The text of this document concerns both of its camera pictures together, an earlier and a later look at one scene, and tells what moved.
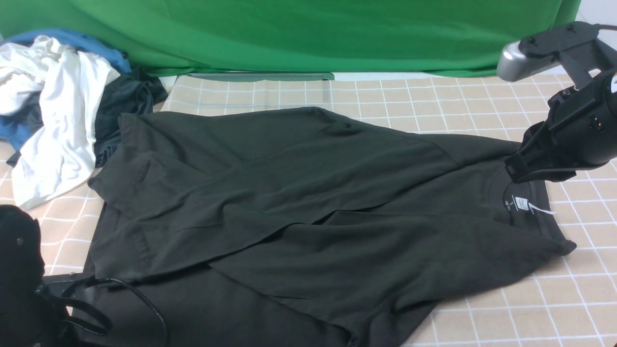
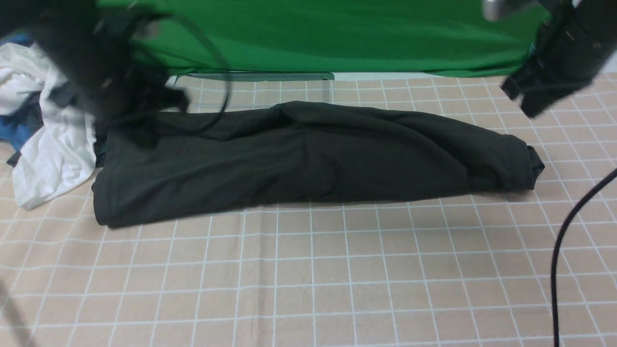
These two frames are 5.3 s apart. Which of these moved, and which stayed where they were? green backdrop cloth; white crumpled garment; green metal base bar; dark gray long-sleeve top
Moved: dark gray long-sleeve top
Stayed: white crumpled garment; green metal base bar; green backdrop cloth
